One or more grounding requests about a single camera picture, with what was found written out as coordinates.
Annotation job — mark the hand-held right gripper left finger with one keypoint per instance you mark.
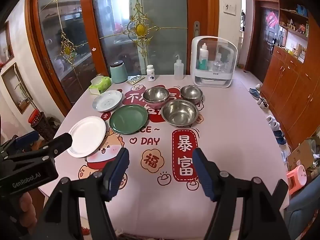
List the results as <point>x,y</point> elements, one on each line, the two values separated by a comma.
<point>117,177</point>

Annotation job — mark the blue-grey chair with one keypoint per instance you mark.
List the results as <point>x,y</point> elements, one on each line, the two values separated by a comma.
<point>303,205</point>

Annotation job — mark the pink steel bowl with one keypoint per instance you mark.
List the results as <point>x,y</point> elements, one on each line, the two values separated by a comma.
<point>155,95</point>

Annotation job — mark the cardboard box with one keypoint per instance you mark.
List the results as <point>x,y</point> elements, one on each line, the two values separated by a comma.
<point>300,152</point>

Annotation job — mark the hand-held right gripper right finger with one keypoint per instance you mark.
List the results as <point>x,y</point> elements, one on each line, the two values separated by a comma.
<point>205,177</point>

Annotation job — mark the person's left hand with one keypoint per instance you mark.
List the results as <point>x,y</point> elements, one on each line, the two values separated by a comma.
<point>25,205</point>

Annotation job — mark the pink plastic stool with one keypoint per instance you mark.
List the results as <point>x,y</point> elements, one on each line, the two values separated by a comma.
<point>296,178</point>

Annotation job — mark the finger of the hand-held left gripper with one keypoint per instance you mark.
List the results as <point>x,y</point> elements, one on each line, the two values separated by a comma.
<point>26,137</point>
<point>61,142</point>

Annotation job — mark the pale blue porcelain plate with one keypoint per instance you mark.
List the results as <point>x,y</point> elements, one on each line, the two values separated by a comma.
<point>107,101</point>

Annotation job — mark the bottle with teal liquid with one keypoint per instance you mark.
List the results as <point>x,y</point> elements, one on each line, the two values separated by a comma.
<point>203,55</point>

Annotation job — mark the pill blister pack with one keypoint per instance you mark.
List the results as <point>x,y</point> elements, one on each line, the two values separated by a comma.
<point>135,80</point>

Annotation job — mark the wooden cabinet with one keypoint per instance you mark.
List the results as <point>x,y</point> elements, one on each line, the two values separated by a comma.
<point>292,80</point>

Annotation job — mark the large steel bowl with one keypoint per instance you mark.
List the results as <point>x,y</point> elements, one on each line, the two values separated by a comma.
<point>179,112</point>

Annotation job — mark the blue shoe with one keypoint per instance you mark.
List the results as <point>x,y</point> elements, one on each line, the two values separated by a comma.
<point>280,137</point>
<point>254,93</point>

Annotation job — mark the red door poster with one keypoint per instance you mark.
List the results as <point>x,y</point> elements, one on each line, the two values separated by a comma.
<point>272,19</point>

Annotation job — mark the small steel bowl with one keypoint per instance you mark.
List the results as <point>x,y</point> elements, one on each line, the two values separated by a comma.
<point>191,92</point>

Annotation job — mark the wooden framed glass door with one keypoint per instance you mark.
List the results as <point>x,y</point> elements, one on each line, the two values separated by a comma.
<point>162,17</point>
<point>62,17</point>

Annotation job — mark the clear squeeze bottle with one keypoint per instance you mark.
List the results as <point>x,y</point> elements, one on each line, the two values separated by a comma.
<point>178,70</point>

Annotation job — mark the white plate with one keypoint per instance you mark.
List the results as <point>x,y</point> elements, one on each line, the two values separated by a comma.
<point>87,135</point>

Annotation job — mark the white shoe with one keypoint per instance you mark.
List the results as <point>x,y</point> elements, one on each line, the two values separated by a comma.
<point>273,122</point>

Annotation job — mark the red basket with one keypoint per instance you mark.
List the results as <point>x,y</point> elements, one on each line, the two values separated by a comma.
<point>33,116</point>

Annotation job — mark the wooden wall niche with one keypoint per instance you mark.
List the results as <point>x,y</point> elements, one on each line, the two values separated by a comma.
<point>17,87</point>

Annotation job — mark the mint green jar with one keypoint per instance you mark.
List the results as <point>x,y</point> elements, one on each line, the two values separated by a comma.
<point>118,73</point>

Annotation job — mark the green plate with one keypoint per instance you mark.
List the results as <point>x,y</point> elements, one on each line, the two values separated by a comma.
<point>128,118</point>

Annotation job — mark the white pill bottle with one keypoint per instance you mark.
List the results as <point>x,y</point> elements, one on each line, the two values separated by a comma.
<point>150,73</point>

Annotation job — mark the dark woven bin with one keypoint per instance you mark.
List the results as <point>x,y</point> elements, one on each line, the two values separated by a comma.
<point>43,127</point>

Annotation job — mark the grey shoe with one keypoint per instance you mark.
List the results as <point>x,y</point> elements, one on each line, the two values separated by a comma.
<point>263,102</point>

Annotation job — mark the clear glass bottle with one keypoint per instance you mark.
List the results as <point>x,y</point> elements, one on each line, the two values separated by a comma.
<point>218,63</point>

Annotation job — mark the green tissue pack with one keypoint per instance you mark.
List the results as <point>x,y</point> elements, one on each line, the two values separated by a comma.
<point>100,85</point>

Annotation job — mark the white wall switch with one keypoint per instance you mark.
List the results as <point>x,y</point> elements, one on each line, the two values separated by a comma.
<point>230,8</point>

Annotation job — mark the dark entrance door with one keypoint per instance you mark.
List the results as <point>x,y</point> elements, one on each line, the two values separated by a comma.
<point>265,52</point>

